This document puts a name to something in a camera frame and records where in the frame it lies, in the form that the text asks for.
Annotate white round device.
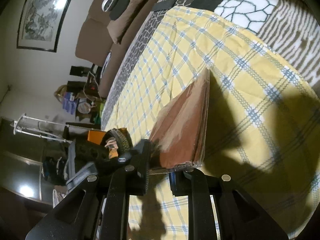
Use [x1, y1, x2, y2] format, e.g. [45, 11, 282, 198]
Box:
[101, 0, 118, 12]

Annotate orange cardboard box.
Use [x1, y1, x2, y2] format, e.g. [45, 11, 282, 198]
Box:
[87, 130, 106, 145]

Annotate yellow plaid cloth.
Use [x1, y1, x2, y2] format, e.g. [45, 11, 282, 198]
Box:
[103, 7, 319, 239]

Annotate brown sofa cushion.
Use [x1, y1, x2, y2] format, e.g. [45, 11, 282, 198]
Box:
[107, 0, 145, 44]

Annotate brown clear-cased notebook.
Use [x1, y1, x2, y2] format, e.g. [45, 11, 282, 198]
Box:
[149, 68, 210, 171]

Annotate black round pad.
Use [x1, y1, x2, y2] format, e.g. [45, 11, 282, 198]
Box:
[109, 0, 130, 21]

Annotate white papers on sofa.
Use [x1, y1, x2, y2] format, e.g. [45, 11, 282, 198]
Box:
[101, 52, 112, 75]

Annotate framed ink painting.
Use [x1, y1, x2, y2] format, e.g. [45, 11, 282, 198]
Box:
[16, 0, 71, 53]

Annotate brown sofa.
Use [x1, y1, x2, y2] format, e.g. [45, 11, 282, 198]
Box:
[75, 0, 158, 98]

